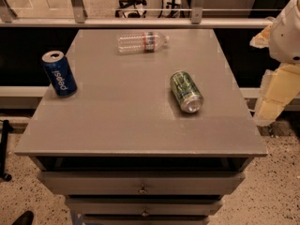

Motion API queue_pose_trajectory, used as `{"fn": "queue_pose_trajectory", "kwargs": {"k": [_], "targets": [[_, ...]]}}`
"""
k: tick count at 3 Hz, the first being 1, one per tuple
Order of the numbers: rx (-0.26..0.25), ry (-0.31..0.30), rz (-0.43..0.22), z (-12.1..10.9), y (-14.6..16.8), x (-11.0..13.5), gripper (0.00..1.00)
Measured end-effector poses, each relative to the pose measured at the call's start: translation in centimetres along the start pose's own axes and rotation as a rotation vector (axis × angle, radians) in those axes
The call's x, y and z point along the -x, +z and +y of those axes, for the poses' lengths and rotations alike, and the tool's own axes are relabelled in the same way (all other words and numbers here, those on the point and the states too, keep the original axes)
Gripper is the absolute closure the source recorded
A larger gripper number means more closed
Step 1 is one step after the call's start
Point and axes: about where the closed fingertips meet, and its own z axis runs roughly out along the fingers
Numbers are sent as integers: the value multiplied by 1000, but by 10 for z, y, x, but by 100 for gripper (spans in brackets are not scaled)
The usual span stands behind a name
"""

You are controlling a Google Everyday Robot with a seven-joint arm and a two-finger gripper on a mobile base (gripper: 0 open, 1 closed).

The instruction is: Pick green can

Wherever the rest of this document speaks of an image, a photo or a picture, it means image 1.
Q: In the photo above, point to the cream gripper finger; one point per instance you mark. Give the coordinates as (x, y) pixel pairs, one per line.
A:
(278, 89)

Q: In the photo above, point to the green soda can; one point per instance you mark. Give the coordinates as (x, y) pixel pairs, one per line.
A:
(186, 92)

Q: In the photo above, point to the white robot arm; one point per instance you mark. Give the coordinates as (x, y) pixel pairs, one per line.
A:
(282, 36)

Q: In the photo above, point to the blue Pepsi can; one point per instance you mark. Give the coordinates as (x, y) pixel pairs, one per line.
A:
(59, 73)

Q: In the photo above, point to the grey drawer cabinet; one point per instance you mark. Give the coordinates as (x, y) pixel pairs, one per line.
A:
(124, 116)

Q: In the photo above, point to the clear plastic water bottle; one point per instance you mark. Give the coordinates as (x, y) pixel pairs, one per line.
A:
(141, 42)

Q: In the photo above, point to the black office chair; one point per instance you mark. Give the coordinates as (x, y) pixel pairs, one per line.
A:
(131, 0)

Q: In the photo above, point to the top grey drawer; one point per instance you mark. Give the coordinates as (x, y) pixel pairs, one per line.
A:
(141, 183)

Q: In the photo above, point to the grey drawer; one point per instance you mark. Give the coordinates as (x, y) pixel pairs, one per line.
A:
(149, 206)
(151, 220)
(141, 183)

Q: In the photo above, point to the middle grey drawer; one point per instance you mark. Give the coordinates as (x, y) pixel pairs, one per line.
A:
(149, 206)

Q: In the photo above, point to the bottom grey drawer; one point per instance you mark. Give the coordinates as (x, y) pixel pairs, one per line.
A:
(151, 220)

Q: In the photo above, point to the glass railing with metal posts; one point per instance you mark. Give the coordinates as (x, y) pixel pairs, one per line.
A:
(95, 14)

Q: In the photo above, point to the black stand base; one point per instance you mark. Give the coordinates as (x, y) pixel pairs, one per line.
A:
(6, 128)

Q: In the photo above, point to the black shoe tip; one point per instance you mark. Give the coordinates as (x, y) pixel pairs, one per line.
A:
(25, 219)

